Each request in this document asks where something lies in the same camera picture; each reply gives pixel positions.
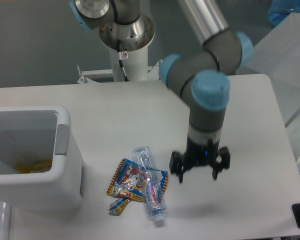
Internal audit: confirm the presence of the clear plastic water bottle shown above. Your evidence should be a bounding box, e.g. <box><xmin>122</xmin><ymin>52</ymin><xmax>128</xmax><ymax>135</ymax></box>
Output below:
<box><xmin>132</xmin><ymin>146</ymin><xmax>167</xmax><ymax>228</ymax></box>

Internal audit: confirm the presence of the blue water jug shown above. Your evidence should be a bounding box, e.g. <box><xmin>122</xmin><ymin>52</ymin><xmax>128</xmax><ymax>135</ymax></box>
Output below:
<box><xmin>268</xmin><ymin>0</ymin><xmax>300</xmax><ymax>27</ymax></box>

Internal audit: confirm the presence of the white mounting bracket frame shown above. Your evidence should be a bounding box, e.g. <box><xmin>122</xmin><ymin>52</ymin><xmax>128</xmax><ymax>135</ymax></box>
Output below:
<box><xmin>76</xmin><ymin>59</ymin><xmax>163</xmax><ymax>84</ymax></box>

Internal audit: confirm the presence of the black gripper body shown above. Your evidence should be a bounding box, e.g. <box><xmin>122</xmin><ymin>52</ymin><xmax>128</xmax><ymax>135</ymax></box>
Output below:
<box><xmin>183</xmin><ymin>137</ymin><xmax>220</xmax><ymax>168</ymax></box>

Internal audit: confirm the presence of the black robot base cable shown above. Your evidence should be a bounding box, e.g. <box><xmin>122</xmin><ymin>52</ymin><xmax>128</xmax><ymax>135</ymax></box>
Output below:
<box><xmin>116</xmin><ymin>39</ymin><xmax>129</xmax><ymax>82</ymax></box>

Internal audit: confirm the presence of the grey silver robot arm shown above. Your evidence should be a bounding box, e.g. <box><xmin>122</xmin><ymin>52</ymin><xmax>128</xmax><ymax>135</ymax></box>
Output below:
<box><xmin>69</xmin><ymin>0</ymin><xmax>253</xmax><ymax>180</ymax></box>

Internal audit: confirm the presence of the small crumpled blue wrapper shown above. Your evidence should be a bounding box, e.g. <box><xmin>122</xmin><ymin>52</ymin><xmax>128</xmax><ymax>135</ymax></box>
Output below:
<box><xmin>108</xmin><ymin>198</ymin><xmax>131</xmax><ymax>216</ymax></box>

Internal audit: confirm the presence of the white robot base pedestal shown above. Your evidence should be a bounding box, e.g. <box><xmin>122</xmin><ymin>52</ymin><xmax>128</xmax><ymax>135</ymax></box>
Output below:
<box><xmin>108</xmin><ymin>46</ymin><xmax>148</xmax><ymax>82</ymax></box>

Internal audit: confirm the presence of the white trash can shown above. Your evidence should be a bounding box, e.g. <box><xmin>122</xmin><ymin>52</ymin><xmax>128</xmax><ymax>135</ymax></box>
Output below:
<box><xmin>0</xmin><ymin>105</ymin><xmax>84</xmax><ymax>211</ymax></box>

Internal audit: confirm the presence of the blue cartoon snack bag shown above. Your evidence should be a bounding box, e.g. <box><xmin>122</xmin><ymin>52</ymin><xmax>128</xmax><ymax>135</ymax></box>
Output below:
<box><xmin>106</xmin><ymin>157</ymin><xmax>170</xmax><ymax>204</ymax></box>

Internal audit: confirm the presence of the translucent plastic storage box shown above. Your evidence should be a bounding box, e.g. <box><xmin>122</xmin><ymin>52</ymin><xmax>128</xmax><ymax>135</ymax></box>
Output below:
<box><xmin>236</xmin><ymin>13</ymin><xmax>300</xmax><ymax>173</ymax></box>

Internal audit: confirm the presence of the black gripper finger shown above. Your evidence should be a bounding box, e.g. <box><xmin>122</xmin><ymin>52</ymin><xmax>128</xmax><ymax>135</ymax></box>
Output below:
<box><xmin>209</xmin><ymin>146</ymin><xmax>231</xmax><ymax>180</ymax></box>
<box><xmin>169</xmin><ymin>151</ymin><xmax>193</xmax><ymax>184</ymax></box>

